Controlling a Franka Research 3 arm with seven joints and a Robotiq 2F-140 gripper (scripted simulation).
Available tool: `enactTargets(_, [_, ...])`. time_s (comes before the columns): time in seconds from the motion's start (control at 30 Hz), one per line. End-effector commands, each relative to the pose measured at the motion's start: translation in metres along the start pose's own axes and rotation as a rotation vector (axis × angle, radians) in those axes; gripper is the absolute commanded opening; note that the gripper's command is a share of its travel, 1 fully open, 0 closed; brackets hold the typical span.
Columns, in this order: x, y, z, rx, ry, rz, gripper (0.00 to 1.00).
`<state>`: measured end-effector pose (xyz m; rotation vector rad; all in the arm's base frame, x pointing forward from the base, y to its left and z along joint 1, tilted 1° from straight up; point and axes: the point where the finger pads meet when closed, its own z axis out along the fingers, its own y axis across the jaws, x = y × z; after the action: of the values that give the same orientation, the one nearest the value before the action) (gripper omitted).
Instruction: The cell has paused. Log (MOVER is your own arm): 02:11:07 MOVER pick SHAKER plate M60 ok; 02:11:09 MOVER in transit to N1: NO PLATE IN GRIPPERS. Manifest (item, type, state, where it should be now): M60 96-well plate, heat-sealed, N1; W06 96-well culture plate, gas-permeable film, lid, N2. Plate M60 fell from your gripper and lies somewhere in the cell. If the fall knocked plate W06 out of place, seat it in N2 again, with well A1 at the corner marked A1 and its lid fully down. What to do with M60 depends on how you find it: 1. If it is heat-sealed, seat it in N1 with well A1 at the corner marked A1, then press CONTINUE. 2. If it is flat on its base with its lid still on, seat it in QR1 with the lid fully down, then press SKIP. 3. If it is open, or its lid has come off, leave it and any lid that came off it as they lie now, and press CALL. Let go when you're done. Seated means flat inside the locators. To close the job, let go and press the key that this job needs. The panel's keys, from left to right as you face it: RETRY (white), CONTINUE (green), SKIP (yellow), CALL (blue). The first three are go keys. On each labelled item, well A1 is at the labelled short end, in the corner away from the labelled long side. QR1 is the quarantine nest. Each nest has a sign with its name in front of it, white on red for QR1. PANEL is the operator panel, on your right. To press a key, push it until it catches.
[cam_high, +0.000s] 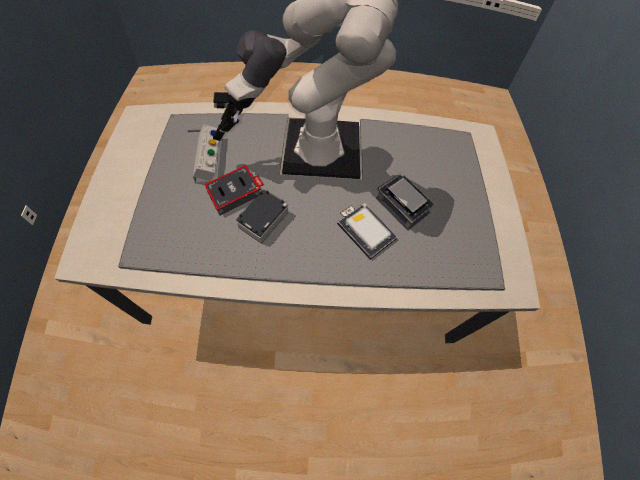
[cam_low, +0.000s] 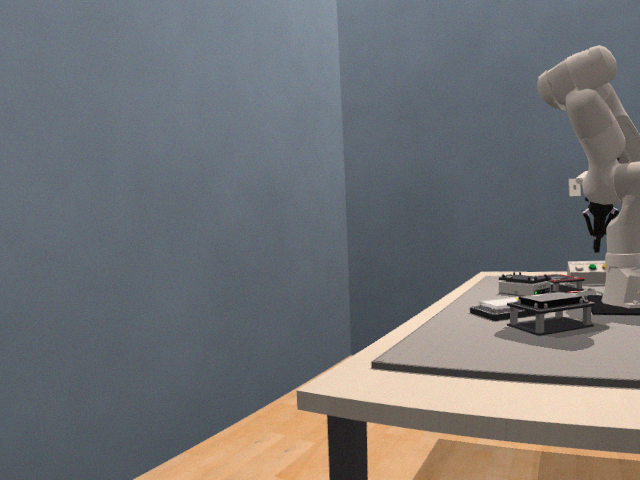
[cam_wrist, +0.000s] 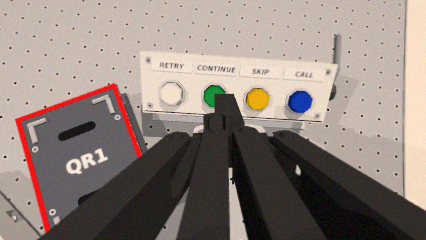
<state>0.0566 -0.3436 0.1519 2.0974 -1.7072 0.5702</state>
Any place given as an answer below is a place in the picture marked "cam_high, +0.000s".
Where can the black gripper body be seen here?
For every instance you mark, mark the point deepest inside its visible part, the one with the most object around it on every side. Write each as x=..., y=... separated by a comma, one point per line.
x=239, y=105

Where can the white operator button panel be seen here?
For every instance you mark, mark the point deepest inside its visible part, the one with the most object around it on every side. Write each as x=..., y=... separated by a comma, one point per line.
x=205, y=161

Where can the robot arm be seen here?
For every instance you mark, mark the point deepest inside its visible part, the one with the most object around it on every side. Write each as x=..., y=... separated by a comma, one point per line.
x=365, y=27

